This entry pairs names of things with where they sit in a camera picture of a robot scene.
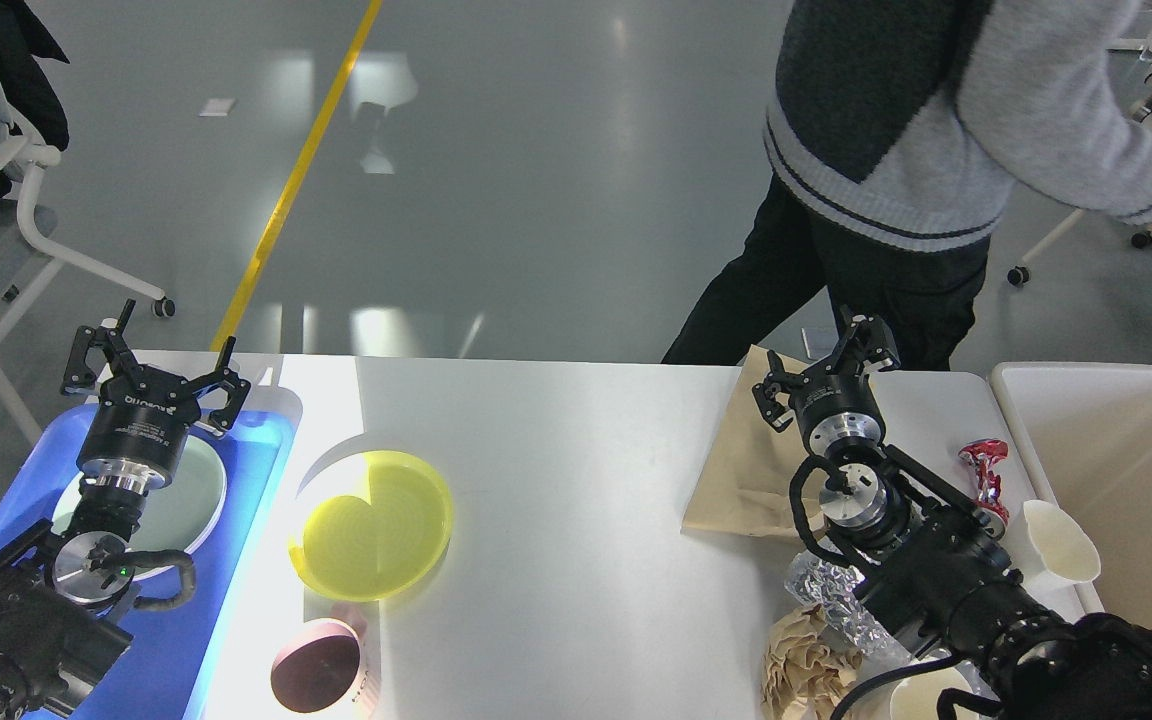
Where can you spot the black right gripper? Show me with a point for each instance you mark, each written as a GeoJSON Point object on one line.
{"type": "Point", "coordinates": [838, 415]}

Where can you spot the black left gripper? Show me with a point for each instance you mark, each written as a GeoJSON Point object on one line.
{"type": "Point", "coordinates": [139, 432]}

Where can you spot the yellow plate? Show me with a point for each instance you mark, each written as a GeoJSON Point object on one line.
{"type": "Point", "coordinates": [370, 525]}

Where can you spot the pink mug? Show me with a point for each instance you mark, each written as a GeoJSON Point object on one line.
{"type": "Point", "coordinates": [327, 669]}

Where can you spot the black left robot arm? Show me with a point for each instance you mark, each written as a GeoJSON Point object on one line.
{"type": "Point", "coordinates": [64, 592]}

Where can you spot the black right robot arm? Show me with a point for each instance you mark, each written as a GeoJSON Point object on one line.
{"type": "Point", "coordinates": [933, 571]}

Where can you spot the brown paper bag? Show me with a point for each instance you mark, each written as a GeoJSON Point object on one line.
{"type": "Point", "coordinates": [743, 486]}

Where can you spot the pale green plate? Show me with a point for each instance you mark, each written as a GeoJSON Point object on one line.
{"type": "Point", "coordinates": [182, 515]}

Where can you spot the crushed red can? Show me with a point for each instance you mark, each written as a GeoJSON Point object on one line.
{"type": "Point", "coordinates": [983, 456]}

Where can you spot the crumpled aluminium foil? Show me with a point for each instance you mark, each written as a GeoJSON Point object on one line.
{"type": "Point", "coordinates": [814, 581]}

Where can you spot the white office chair left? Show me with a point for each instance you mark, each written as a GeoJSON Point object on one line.
{"type": "Point", "coordinates": [24, 157]}

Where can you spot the person in grey sweater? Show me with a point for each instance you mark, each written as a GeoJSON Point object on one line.
{"type": "Point", "coordinates": [896, 133]}

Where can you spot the crumpled brown paper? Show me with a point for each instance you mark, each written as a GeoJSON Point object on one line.
{"type": "Point", "coordinates": [808, 668]}

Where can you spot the blue plastic tray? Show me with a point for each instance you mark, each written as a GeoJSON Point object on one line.
{"type": "Point", "coordinates": [169, 657]}

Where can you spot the white plastic bin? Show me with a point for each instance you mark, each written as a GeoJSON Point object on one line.
{"type": "Point", "coordinates": [1084, 433]}

